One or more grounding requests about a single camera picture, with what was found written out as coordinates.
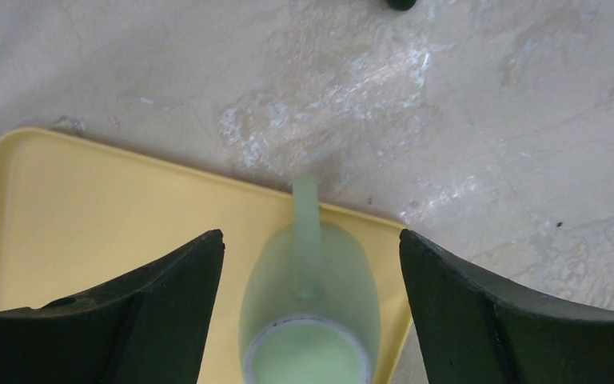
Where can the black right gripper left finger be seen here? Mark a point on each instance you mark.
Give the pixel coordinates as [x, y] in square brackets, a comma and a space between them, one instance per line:
[149, 325]

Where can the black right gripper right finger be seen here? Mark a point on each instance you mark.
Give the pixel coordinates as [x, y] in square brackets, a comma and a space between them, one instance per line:
[475, 326]

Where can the green ceramic mug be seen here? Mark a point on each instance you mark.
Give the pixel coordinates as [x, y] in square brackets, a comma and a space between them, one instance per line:
[310, 312]

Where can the yellow plastic tray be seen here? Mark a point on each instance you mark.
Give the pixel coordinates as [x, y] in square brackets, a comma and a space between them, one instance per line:
[75, 214]

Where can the lilac tripod stand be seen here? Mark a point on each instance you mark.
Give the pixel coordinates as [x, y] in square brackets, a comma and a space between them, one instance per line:
[401, 5]

